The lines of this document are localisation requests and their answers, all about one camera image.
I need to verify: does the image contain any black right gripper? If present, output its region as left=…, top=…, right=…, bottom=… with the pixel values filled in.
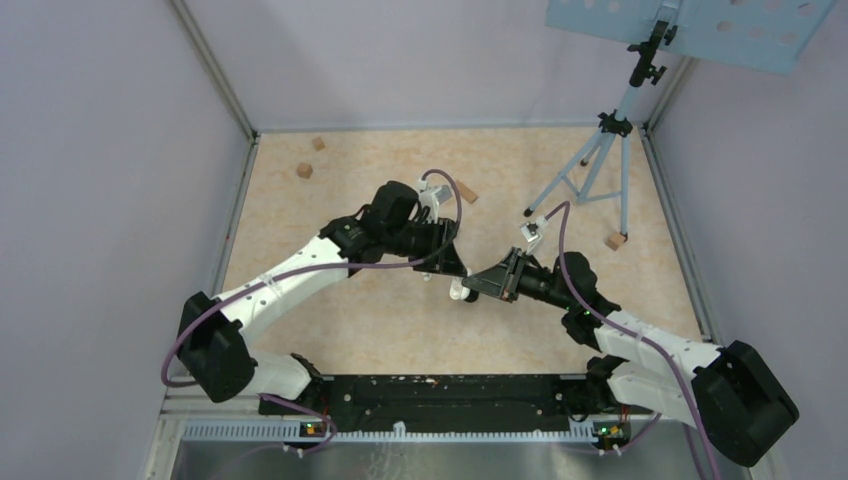
left=464, top=247, right=573, bottom=311

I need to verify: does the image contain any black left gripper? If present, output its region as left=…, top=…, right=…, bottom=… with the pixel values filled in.
left=385, top=216, right=468, bottom=278

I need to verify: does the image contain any white oval charging case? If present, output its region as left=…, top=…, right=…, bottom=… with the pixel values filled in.
left=449, top=277, right=471, bottom=301

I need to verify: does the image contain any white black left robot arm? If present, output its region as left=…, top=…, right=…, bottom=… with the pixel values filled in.
left=165, top=178, right=477, bottom=414

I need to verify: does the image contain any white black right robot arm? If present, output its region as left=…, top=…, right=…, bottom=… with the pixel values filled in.
left=462, top=248, right=800, bottom=467

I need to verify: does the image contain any long wooden block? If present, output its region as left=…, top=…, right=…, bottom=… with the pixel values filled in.
left=456, top=181, right=479, bottom=204

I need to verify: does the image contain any wooden block under tripod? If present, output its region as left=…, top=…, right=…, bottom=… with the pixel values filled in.
left=605, top=232, right=628, bottom=251

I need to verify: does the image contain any wooden cube left side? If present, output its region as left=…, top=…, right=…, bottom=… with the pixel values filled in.
left=295, top=162, right=313, bottom=179

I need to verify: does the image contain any light blue tripod stand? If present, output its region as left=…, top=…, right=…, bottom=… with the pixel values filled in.
left=523, top=20, right=677, bottom=240

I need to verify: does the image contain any light blue perforated panel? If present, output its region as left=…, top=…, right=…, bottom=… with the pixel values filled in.
left=545, top=0, right=836, bottom=76

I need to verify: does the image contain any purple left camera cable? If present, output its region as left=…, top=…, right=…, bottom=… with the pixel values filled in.
left=160, top=169, right=464, bottom=458

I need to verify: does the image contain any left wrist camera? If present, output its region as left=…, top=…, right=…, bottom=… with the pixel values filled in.
left=418, top=180, right=454, bottom=223

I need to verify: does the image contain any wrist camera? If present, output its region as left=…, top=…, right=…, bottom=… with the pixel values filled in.
left=519, top=215, right=549, bottom=255
left=418, top=180, right=454, bottom=223

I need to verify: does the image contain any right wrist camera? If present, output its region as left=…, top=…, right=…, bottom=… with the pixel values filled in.
left=519, top=215, right=549, bottom=255

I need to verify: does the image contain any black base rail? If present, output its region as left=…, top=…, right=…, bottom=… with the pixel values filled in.
left=296, top=374, right=646, bottom=433

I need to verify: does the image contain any white slotted cable duct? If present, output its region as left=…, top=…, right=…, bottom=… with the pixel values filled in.
left=182, top=420, right=597, bottom=443

